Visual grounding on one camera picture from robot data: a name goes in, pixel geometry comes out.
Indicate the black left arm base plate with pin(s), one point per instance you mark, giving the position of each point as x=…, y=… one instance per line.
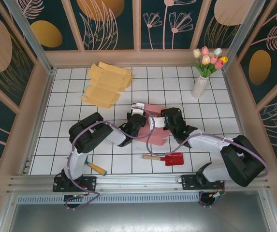
x=90, y=182

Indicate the pink paper box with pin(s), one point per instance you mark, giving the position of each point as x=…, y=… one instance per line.
x=157, y=139

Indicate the aluminium mounting rail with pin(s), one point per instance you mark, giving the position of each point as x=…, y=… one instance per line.
x=138, y=181

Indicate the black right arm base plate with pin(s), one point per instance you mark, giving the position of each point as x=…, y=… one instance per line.
x=189, y=182

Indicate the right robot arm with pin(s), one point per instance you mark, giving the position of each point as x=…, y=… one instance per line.
x=239, y=159

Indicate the tulip bouquet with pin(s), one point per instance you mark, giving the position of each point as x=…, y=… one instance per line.
x=207, y=60

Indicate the red toy shovel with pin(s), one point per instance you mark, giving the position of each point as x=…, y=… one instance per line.
x=174, y=158

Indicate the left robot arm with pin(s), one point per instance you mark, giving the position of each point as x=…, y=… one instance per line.
x=90, y=135

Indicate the aluminium frame post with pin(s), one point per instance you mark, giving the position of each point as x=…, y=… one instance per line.
x=32, y=41
x=242, y=31

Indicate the white ribbed vase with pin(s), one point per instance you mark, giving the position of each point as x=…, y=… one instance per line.
x=199, y=88

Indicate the grey metal sheet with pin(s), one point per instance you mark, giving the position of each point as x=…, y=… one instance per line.
x=138, y=217

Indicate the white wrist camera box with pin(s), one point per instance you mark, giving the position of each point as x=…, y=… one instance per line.
x=138, y=110
x=157, y=122

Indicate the teal garden fork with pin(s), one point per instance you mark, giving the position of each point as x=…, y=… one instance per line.
x=97, y=168

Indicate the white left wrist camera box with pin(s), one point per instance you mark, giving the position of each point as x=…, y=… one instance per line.
x=138, y=110

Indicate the yellow paper box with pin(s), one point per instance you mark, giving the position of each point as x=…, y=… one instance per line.
x=106, y=79

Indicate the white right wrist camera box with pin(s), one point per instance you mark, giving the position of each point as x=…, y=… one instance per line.
x=157, y=122

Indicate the aluminium side rail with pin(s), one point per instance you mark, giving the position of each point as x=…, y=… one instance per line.
x=240, y=120
x=39, y=118

